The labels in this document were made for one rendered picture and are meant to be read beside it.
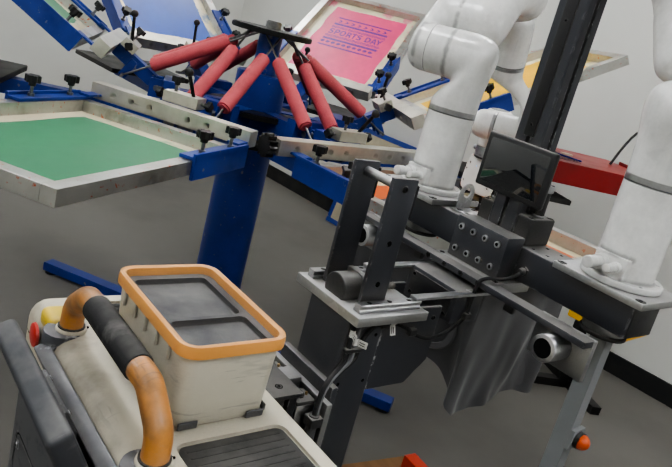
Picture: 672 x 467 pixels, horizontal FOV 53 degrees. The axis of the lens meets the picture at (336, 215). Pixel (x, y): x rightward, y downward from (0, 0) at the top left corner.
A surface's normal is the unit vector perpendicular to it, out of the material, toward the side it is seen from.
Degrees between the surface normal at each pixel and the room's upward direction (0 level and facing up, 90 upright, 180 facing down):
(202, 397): 92
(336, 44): 32
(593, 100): 90
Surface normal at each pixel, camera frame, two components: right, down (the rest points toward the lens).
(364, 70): 0.04, -0.69
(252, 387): 0.58, 0.40
